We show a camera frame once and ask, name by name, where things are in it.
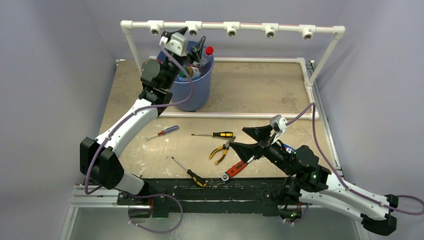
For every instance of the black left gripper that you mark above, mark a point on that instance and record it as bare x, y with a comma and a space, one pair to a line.
197, 49

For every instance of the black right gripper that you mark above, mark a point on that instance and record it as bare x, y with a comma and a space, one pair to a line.
245, 150

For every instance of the red cap crushed bottle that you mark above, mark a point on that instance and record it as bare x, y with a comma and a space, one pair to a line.
206, 56

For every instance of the white label amber bottle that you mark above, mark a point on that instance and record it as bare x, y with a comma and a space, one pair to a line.
193, 72

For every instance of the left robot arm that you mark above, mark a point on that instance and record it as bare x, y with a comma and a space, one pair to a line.
99, 157

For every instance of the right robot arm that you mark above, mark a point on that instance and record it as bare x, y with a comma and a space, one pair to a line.
309, 182

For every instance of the blue plastic bin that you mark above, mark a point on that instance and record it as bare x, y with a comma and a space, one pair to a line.
202, 87

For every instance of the yellow black screwdriver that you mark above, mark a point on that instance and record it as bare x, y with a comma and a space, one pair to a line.
222, 134
201, 182

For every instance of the red adjustable wrench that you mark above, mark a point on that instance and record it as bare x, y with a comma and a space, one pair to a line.
233, 171

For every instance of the pepsi label bottle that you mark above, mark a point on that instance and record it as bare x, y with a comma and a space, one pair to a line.
288, 148

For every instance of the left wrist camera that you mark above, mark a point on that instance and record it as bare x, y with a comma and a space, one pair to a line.
180, 48

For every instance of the yellow handle pliers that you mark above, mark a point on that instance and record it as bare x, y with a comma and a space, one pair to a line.
224, 148

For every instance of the white PVC pipe frame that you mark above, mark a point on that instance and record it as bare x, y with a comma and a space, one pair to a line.
232, 28

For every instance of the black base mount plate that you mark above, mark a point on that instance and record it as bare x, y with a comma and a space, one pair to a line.
240, 195

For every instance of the blue handle small screwdriver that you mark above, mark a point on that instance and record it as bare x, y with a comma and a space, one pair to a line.
164, 132

